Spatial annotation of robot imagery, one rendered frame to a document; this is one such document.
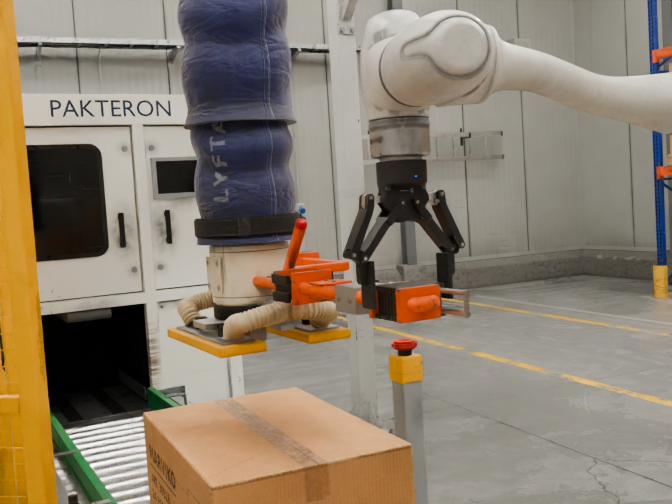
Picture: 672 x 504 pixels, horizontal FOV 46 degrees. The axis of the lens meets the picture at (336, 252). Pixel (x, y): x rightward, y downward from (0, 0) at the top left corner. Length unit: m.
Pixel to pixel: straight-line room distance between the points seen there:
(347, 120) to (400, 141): 3.49
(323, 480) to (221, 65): 0.82
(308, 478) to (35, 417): 0.78
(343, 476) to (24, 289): 0.89
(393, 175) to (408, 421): 1.13
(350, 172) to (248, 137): 3.02
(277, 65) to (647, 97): 0.72
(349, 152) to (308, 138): 6.35
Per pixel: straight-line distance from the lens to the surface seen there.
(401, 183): 1.14
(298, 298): 1.43
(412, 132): 1.14
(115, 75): 10.36
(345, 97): 4.64
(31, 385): 2.01
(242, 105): 1.61
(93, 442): 3.30
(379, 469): 1.55
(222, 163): 1.61
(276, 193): 1.62
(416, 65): 0.99
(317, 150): 10.99
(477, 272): 12.06
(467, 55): 0.97
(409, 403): 2.16
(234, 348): 1.53
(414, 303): 1.13
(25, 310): 1.98
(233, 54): 1.62
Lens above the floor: 1.42
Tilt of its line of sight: 4 degrees down
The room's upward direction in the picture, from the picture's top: 4 degrees counter-clockwise
